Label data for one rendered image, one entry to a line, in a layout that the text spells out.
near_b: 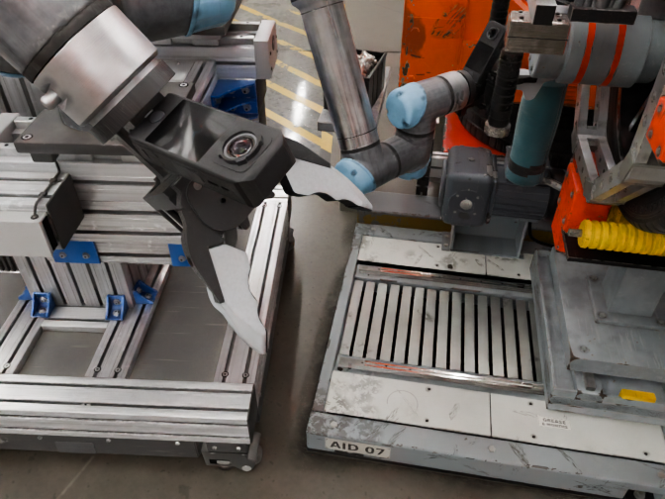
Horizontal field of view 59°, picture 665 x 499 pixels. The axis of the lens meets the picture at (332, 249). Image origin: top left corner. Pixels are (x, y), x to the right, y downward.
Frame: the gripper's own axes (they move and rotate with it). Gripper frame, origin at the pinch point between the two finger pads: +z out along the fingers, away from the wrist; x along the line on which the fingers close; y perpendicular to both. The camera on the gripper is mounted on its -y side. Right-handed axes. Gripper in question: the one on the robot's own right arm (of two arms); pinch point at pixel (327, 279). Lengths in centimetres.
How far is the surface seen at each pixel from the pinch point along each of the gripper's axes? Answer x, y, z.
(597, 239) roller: -57, 32, 59
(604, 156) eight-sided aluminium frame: -74, 35, 52
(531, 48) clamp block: -58, 22, 16
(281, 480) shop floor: 15, 79, 60
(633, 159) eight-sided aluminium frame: -55, 14, 38
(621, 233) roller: -60, 29, 61
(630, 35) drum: -76, 19, 29
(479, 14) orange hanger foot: -104, 70, 25
